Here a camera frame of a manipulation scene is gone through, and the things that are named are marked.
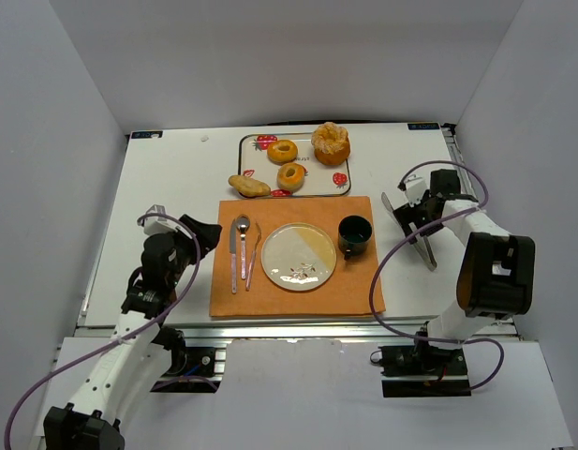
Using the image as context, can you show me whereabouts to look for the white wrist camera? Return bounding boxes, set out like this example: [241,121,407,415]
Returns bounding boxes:
[398,173,428,207]
[137,204,175,236]

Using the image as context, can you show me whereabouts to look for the blue label sticker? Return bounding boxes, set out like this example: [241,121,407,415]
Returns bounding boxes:
[130,130,163,140]
[407,122,440,131]

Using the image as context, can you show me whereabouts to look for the strawberry pattern tray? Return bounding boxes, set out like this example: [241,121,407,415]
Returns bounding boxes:
[238,132,351,197]

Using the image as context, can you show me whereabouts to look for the oval bread roll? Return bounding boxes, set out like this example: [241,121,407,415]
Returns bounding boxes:
[228,175,271,198]

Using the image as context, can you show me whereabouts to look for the white beige ceramic plate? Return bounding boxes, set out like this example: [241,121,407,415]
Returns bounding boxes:
[260,222,337,292]

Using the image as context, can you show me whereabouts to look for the left blue label sticker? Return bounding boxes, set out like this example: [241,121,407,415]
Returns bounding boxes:
[130,130,163,140]

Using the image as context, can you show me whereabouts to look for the ring donut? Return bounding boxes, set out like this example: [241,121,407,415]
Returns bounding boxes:
[276,162,306,192]
[267,140,298,164]

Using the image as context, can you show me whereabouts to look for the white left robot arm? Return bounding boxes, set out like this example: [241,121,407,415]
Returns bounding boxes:
[43,207,222,449]

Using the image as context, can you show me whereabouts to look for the sugar-topped round pastry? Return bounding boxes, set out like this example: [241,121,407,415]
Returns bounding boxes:
[311,122,350,166]

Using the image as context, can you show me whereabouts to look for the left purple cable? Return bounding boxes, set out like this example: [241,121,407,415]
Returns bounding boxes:
[2,213,203,450]

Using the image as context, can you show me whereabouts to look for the purple cable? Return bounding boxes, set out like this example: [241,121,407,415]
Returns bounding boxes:
[2,213,203,450]
[368,160,506,393]

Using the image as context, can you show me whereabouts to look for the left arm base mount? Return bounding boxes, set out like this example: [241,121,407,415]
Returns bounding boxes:
[152,327,220,394]

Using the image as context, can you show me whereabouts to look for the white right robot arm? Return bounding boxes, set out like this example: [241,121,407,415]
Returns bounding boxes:
[391,169,536,350]

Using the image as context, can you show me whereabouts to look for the pink handled fork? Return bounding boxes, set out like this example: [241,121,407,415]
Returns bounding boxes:
[245,221,261,292]

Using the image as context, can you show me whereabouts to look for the dark green mug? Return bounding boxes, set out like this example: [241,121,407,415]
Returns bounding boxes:
[338,216,373,261]

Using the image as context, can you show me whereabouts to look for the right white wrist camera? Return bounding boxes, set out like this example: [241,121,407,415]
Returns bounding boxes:
[398,173,428,207]

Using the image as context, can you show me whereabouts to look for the metal tongs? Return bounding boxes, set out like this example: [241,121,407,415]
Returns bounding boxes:
[380,191,437,272]

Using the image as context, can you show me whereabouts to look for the pink handled knife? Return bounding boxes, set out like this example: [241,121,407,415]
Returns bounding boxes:
[229,218,237,294]

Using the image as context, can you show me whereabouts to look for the orange placemat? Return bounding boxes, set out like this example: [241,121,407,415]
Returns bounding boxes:
[209,196,378,318]

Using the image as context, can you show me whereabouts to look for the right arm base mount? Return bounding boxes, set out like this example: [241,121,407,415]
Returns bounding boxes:
[370,341,471,398]

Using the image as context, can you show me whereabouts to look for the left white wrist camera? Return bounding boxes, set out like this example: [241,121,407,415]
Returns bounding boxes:
[137,204,175,236]

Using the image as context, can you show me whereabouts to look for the pink handled spoon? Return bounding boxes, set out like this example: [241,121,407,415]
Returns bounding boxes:
[236,215,250,280]

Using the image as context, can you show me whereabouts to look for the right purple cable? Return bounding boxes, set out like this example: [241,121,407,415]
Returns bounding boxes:
[368,160,506,393]

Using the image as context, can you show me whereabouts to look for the aluminium frame rail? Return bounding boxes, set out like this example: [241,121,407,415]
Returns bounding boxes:
[73,322,519,340]

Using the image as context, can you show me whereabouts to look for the right blue label sticker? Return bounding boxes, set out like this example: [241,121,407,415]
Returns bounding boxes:
[407,122,440,131]

